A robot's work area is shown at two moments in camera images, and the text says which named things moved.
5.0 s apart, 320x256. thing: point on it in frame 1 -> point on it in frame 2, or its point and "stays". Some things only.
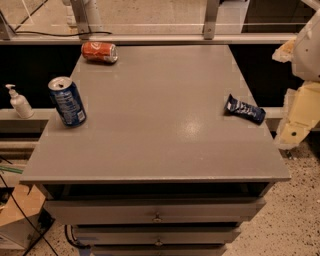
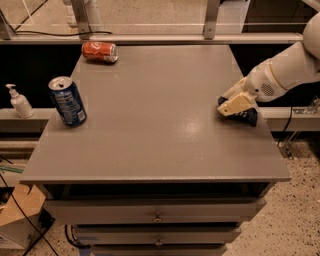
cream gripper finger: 302,114 -> 238,104
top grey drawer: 154,210 stays
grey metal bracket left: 79,9 stays
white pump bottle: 20,103 stays
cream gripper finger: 285,51 -> 237,89
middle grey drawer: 114,236 stays
